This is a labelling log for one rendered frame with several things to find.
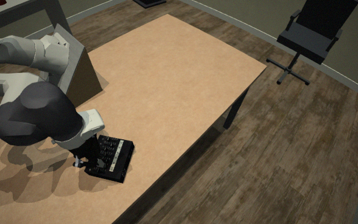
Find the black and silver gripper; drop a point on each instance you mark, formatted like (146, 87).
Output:
(90, 150)

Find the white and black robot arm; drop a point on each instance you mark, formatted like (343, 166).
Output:
(33, 109)

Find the black lighting desk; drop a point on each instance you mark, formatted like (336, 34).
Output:
(116, 154)

